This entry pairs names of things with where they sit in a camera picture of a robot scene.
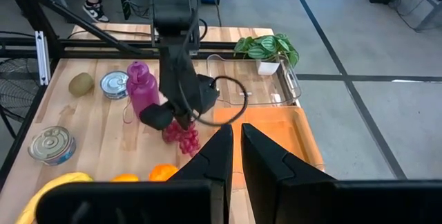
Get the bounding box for tin can blue label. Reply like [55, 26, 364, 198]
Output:
[99, 70, 131, 100]
[27, 125, 77, 167]

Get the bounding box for green striped potted plant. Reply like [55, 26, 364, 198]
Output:
[233, 32, 300, 76]

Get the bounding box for yellow banana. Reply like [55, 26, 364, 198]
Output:
[15, 171, 94, 224]

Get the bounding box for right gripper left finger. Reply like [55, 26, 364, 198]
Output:
[36, 124, 234, 224]

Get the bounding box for black floor fan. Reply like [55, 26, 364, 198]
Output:
[0, 57, 48, 140]

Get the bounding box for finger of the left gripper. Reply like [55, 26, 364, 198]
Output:
[172, 113, 186, 128]
[183, 112, 195, 131]

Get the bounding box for magenta squeeze bottle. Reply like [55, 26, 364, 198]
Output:
[122, 60, 162, 124]

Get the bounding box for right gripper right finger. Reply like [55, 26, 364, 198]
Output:
[241, 123, 442, 224]

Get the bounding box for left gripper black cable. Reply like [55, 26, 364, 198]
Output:
[179, 75, 249, 127]

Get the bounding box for round orange fruit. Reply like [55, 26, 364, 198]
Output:
[148, 163, 180, 183]

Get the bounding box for clear plastic bin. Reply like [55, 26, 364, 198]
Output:
[206, 53, 302, 108]

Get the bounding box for red toy grapes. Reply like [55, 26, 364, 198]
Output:
[162, 120, 201, 158]

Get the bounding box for silver aluminium bracket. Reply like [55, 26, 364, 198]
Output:
[34, 30, 52, 86]

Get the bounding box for orange plastic bin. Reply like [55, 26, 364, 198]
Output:
[213, 105, 326, 190]

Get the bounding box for brown kiwi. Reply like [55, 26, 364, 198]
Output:
[68, 72, 95, 98]

